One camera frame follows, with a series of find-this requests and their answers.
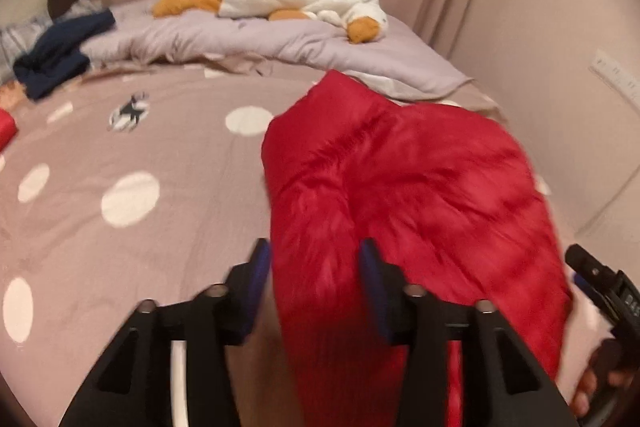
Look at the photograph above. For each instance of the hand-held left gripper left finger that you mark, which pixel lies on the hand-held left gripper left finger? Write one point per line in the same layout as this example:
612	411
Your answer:
254	287

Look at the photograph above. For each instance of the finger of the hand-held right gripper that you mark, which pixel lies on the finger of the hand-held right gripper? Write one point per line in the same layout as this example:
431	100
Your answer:
582	259

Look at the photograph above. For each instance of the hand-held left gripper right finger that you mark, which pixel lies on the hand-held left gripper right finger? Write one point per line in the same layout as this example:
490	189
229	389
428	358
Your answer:
374	292

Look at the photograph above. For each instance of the red down jacket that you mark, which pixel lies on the red down jacket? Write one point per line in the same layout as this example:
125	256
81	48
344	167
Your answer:
410	187

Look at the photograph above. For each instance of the person's right hand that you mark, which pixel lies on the person's right hand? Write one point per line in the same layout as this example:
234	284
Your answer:
600	377

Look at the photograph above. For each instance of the polka dot bed sheet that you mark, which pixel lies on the polka dot bed sheet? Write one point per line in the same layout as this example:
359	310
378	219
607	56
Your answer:
125	167

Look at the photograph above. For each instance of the lilac duvet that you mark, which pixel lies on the lilac duvet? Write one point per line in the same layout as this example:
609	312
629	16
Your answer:
300	47

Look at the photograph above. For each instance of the small red cloth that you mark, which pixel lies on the small red cloth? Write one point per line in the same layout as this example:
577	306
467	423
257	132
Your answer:
6	129

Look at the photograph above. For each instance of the navy blue garment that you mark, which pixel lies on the navy blue garment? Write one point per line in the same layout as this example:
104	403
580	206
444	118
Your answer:
55	52

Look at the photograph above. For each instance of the white wall power strip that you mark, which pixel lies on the white wall power strip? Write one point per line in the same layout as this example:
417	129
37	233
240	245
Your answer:
617	72

